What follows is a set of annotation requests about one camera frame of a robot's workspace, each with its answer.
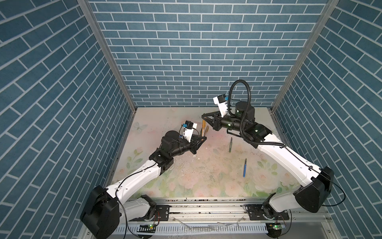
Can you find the brown pen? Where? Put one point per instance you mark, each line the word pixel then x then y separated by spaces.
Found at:
pixel 203 128
pixel 206 130

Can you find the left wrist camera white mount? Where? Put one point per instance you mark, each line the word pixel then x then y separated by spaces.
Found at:
pixel 189 128

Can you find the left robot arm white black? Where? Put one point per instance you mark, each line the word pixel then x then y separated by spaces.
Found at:
pixel 105 205

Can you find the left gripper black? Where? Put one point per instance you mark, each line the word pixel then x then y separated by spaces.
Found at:
pixel 195 139

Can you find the blue pen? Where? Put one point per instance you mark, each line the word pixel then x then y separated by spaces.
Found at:
pixel 244 168

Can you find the aluminium mounting rail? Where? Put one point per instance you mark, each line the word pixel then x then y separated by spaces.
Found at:
pixel 226 211

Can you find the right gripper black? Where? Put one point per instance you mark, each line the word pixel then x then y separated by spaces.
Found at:
pixel 215 122

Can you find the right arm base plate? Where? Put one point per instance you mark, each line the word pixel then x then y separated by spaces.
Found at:
pixel 259 212

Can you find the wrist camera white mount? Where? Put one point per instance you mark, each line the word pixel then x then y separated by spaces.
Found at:
pixel 189 128
pixel 221 102

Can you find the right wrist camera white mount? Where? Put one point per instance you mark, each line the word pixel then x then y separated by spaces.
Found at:
pixel 221 102

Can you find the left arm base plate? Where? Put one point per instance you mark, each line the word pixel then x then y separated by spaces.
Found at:
pixel 159 213

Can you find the white perforated cable tray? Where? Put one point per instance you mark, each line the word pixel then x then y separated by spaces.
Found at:
pixel 193 229

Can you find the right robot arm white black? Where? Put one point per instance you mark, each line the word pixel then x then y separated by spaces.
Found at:
pixel 315 182

